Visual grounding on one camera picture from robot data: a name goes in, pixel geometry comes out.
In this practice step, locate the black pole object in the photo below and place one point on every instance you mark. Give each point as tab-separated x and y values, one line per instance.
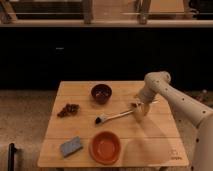
11	154

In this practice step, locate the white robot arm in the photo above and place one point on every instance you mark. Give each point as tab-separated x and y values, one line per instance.
200	115

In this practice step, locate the wooden shelf rail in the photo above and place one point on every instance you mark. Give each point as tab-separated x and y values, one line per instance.
107	13

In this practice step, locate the beige wooden gripper body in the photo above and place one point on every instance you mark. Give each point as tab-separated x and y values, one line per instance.
140	111

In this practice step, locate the wooden folding table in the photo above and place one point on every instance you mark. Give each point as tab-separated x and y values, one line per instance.
153	142

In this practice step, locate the brush with light handle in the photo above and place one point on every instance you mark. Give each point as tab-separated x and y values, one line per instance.
104	118

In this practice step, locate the dark maroon bowl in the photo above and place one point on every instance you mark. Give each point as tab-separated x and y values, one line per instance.
101	93

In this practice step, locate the blue grey sponge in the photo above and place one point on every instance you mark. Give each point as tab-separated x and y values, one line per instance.
71	146

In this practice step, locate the orange red bowl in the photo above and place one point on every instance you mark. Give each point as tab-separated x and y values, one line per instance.
105	148

